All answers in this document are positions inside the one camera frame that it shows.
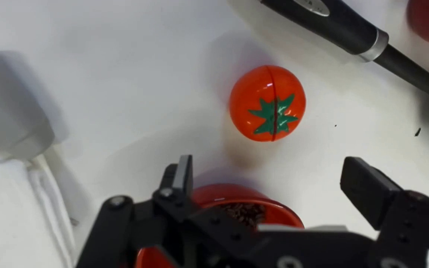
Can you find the grey rectangular block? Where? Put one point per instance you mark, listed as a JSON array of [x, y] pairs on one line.
[[11, 108]]

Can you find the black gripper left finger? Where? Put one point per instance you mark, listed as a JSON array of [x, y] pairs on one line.
[[141, 223]]

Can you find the black ladle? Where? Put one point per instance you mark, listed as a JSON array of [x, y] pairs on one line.
[[354, 29]]

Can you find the red bowl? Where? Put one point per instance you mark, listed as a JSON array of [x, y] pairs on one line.
[[224, 193]]

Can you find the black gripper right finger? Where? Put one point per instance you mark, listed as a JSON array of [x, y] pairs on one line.
[[398, 208]]

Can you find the coffee beans in red bowl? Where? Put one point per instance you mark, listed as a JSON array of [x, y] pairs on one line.
[[247, 212]]

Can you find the white towel with red stripes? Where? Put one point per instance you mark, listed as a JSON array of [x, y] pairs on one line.
[[11, 212]]

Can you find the orange toy tomato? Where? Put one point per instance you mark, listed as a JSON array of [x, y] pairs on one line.
[[254, 98]]

